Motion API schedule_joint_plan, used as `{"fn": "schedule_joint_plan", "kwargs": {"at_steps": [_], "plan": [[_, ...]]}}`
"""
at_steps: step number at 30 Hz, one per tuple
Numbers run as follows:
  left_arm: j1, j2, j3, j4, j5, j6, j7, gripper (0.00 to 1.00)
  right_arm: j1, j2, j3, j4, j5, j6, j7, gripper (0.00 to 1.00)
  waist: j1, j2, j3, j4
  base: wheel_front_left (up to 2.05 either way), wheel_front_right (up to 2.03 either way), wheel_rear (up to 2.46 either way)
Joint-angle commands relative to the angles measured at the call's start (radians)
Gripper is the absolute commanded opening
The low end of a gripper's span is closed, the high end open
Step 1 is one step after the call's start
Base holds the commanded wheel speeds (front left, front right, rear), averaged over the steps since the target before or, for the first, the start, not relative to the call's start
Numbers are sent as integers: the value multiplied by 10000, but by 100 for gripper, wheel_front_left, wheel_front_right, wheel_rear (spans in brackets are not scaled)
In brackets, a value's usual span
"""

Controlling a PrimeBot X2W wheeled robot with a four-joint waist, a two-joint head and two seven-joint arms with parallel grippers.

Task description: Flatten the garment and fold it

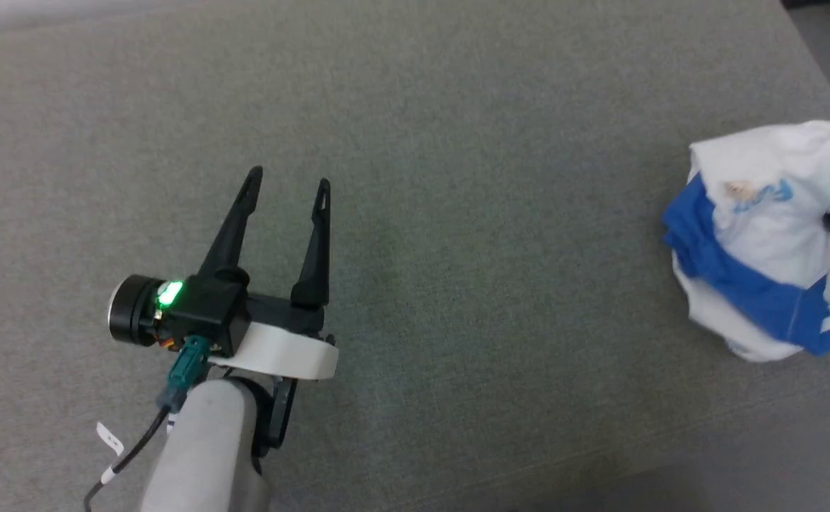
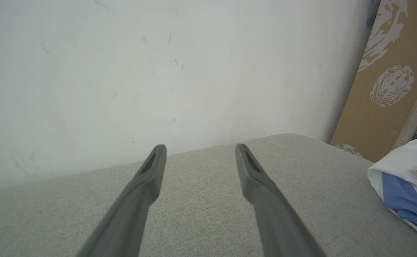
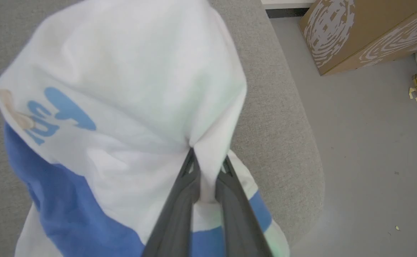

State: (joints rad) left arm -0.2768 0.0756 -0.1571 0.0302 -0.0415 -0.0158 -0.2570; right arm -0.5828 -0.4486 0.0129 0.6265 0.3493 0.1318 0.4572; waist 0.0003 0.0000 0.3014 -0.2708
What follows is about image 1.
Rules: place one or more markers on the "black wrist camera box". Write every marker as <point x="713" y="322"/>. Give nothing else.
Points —
<point x="205" y="313"/>

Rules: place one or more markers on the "grey fabric sofa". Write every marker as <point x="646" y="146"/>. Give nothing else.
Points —
<point x="457" y="213"/>

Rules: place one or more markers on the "white and blue garment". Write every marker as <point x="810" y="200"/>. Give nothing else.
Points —
<point x="763" y="235"/>

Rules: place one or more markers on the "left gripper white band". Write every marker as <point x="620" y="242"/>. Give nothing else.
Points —
<point x="286" y="352"/>

